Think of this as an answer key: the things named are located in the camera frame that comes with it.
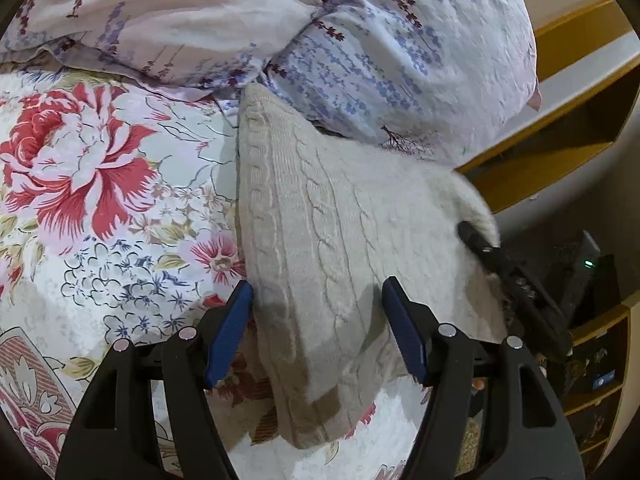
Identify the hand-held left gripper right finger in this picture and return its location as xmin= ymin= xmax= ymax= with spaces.
xmin=381 ymin=276 xmax=586 ymax=480

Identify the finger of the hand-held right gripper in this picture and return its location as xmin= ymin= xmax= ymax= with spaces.
xmin=458 ymin=221 xmax=573 ymax=357

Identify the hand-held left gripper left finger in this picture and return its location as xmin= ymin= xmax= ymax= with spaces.
xmin=55 ymin=280 xmax=256 ymax=480

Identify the beige cable-knit sweater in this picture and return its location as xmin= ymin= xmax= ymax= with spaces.
xmin=235 ymin=82 xmax=508 ymax=451

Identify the yellow wooden shelf unit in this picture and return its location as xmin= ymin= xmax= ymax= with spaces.
xmin=562 ymin=302 xmax=640 ymax=471

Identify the lavender-print white pillow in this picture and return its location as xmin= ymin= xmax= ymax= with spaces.
xmin=0 ymin=0 xmax=543 ymax=166

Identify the floral bed sheet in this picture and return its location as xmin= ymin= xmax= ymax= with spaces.
xmin=0 ymin=67 xmax=431 ymax=480

